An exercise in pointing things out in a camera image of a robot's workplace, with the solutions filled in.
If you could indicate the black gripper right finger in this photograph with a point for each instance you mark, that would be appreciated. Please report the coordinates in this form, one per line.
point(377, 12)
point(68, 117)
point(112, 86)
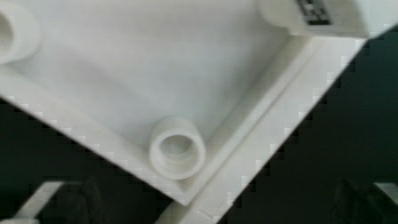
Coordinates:
point(364, 204)

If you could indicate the white L-shaped obstacle fence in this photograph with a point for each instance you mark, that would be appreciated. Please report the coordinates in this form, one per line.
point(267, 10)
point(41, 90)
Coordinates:
point(247, 145)

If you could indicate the white square tabletop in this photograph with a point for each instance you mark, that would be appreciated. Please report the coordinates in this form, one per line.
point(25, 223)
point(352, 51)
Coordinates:
point(128, 70)

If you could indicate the white table leg with tag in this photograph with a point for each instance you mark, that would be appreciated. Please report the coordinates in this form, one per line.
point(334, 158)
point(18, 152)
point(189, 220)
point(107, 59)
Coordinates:
point(334, 18)

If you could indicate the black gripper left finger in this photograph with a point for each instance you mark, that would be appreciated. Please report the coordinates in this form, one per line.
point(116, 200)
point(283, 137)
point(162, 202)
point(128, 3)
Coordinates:
point(64, 203)

